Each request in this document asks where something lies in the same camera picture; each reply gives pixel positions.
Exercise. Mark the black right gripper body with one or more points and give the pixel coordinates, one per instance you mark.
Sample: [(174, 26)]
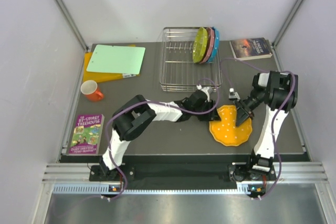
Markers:
[(246, 106)]

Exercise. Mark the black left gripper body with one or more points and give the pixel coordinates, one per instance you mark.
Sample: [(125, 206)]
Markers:
[(204, 107)]

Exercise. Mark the orange polka dot plate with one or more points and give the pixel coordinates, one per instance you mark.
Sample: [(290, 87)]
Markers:
[(225, 130)]

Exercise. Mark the metal wire dish rack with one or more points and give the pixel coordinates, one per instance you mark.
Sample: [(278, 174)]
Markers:
[(178, 72)]

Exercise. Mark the green polka dot plate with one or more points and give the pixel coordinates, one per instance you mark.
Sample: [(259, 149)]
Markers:
[(199, 45)]

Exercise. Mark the pink polka dot plate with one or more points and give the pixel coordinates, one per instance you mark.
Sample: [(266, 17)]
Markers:
[(210, 44)]

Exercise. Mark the blue polka dot plate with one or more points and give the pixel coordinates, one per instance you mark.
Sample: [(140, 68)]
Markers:
[(216, 45)]

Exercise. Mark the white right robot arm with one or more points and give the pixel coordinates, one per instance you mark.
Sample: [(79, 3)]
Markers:
[(279, 92)]

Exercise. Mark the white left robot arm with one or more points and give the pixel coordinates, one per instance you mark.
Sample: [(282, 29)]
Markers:
[(130, 121)]

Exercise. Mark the dark cover book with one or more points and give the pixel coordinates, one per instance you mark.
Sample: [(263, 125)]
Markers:
[(251, 48)]

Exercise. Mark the mint green cutting board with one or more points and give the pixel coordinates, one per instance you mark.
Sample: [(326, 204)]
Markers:
[(116, 59)]

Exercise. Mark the yellow cutting board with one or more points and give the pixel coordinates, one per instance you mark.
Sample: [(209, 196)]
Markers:
[(101, 77)]

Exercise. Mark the orange mug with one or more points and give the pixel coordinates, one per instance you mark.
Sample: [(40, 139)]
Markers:
[(91, 91)]

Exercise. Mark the purple treehouse book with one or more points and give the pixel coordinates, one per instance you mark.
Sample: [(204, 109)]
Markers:
[(86, 135)]

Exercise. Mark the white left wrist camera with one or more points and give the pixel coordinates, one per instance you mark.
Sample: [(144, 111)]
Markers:
[(207, 90)]

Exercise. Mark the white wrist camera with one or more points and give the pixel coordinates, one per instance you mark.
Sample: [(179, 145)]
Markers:
[(233, 95), (207, 90)]

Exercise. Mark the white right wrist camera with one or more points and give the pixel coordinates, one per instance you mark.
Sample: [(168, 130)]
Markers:
[(233, 95)]

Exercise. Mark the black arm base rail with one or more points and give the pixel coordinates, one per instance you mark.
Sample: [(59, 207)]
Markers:
[(228, 167)]

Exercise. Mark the perforated cable duct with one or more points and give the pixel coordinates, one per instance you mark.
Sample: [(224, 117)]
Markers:
[(243, 188)]

